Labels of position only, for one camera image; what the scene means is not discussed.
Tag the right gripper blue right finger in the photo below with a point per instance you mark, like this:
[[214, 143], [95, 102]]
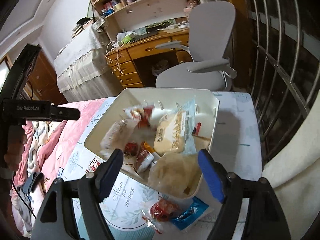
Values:
[[226, 188]]

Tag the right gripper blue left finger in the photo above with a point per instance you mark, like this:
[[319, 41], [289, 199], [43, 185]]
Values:
[[93, 188]]

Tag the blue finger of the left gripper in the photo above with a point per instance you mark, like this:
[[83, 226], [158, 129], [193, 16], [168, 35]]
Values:
[[64, 113]]

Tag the blue foil snack packet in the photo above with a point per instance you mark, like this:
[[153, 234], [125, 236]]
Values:
[[197, 210]]

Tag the clear bag of puffed snack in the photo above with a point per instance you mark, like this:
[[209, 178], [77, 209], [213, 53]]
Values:
[[175, 174]]

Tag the brown snowflake chocolate packet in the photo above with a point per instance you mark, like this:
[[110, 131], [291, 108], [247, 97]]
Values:
[[131, 149]]

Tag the clear pastry packet with text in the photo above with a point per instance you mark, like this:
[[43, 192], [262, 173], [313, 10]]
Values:
[[117, 137]]

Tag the red topped candy bag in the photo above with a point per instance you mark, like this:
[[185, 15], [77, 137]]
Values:
[[196, 130]]

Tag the orange white snack bar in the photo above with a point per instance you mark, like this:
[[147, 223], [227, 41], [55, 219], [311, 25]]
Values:
[[145, 157]]

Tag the small red candy packet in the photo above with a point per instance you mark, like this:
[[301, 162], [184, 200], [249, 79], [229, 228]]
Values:
[[160, 213]]

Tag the large cake bread packet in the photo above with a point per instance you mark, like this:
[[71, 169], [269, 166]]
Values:
[[174, 131]]

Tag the red white snack packet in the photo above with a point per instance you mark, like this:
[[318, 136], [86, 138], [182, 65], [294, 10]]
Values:
[[141, 114]]

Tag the beige wafer cracker packet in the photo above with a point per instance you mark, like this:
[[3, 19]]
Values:
[[201, 142]]

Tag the person's left hand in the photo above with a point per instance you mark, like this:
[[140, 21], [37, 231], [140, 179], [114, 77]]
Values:
[[16, 146]]

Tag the red cookies packet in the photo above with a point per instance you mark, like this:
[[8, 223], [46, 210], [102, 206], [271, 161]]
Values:
[[94, 164]]

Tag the pink bed blanket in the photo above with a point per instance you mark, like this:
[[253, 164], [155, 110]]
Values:
[[56, 151]]

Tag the lace covered cabinet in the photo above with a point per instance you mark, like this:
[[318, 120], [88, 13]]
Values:
[[82, 71]]

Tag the floral printed tablecloth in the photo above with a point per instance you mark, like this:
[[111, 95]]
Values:
[[236, 146]]

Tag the white floral curtain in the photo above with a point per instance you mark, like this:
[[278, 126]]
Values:
[[294, 175]]

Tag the wooden desk with drawers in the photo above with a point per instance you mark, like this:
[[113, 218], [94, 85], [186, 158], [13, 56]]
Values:
[[138, 64]]

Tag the wooden bookshelf hutch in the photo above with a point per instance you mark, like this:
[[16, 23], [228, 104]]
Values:
[[134, 14]]

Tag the grey office chair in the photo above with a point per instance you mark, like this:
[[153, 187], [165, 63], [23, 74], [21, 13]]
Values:
[[210, 27]]

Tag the metal window bars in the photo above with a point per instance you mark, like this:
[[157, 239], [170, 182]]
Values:
[[285, 68]]

